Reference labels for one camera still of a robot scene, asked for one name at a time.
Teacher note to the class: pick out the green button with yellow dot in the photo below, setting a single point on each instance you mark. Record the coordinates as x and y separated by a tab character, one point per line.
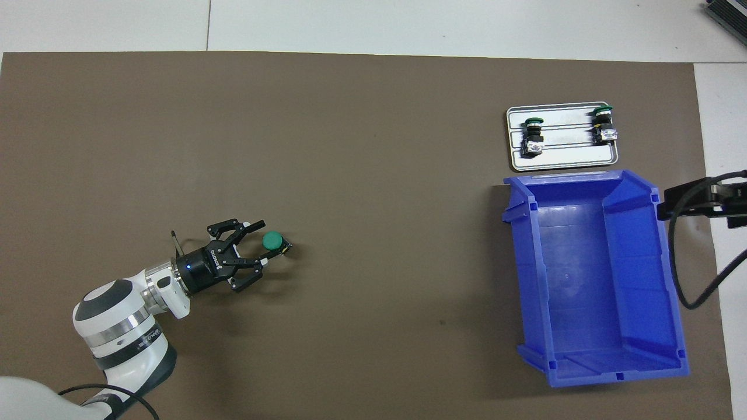
604	125

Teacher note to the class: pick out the grey ribbed device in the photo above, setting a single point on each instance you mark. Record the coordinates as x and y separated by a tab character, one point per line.
729	14

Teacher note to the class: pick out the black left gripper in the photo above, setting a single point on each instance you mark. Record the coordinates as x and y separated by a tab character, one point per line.
204	268

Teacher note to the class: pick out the green push button switch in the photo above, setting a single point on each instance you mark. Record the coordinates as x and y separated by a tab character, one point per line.
532	140
271	240

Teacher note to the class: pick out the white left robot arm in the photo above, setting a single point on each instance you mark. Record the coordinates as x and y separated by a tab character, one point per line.
122	338

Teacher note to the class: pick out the blue plastic storage bin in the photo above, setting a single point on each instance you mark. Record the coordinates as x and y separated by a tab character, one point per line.
589	280

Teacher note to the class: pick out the brown table mat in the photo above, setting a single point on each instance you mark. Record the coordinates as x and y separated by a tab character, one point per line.
350	146

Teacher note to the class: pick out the grey metal tray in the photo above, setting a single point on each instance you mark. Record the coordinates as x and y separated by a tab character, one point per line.
566	154

